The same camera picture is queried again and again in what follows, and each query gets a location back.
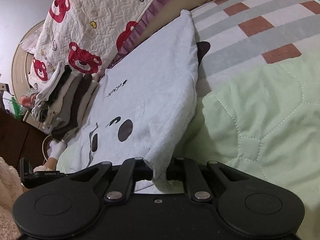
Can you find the white printed pillow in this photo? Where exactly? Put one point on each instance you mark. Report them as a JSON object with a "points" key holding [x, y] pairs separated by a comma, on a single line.
{"points": [[28, 43]]}

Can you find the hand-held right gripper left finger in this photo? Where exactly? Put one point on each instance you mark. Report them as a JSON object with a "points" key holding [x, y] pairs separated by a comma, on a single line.
{"points": [[143, 173]]}

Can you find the white sock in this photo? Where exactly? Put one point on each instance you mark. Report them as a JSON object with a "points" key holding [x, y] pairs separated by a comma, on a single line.
{"points": [[56, 150]]}

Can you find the light green quilt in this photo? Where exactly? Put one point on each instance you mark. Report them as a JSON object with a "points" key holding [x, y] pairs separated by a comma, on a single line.
{"points": [[262, 110]]}

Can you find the person's leg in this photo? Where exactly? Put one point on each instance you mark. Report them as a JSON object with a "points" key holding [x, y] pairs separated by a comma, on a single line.
{"points": [[47, 163]]}

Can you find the red bear print quilt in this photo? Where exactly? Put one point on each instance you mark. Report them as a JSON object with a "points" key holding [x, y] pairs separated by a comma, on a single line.
{"points": [[100, 30]]}

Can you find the beige bedside table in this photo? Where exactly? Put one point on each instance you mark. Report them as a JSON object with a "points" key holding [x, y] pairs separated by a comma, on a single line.
{"points": [[33, 121]]}

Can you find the white printed shirt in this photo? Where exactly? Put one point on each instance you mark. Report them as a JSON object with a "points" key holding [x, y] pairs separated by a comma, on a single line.
{"points": [[150, 80]]}

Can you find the dark wooden dresser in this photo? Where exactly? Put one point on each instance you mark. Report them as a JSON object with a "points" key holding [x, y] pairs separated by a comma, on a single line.
{"points": [[15, 140]]}

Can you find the pink plush toy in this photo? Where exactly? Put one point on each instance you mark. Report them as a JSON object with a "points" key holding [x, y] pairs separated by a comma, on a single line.
{"points": [[27, 101]]}

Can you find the stack of clothes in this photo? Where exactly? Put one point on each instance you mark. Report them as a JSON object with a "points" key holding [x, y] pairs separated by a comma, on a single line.
{"points": [[75, 100]]}

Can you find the green plastic bag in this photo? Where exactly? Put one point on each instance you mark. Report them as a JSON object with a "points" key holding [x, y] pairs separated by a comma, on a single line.
{"points": [[16, 107]]}

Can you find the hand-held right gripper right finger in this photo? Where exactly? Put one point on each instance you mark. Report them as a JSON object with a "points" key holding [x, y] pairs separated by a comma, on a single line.
{"points": [[175, 173]]}

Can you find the checked bed sheet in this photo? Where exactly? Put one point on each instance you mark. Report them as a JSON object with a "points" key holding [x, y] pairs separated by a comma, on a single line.
{"points": [[250, 45]]}

